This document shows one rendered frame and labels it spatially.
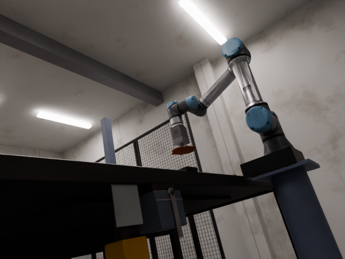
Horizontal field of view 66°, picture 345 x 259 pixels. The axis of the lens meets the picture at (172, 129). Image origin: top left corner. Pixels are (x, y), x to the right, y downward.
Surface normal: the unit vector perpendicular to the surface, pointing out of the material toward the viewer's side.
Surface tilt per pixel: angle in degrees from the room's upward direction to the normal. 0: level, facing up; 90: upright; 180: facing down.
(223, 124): 90
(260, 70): 90
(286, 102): 90
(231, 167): 90
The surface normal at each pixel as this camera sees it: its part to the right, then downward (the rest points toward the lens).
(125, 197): 0.74, -0.40
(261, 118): -0.53, -0.07
